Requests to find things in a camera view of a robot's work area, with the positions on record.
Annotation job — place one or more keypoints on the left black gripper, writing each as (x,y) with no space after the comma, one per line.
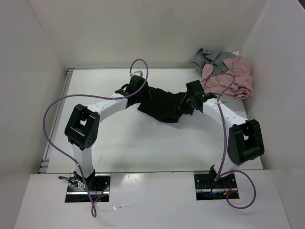
(145,89)

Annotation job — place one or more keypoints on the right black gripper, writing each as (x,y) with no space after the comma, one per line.
(182,107)

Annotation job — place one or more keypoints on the black pleated skirt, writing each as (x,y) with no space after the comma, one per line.
(163,106)

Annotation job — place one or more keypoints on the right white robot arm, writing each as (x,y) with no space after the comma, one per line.
(242,138)

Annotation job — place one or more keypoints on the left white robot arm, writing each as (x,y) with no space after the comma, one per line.
(83,124)

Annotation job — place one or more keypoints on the grey skirt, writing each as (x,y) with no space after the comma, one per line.
(214,58)

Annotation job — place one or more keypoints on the pink skirt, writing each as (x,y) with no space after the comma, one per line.
(235,83)

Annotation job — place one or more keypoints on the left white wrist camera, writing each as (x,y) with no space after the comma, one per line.
(137,73)

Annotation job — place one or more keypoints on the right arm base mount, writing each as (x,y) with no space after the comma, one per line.
(208,189)

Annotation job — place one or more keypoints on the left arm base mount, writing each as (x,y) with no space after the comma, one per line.
(99,189)

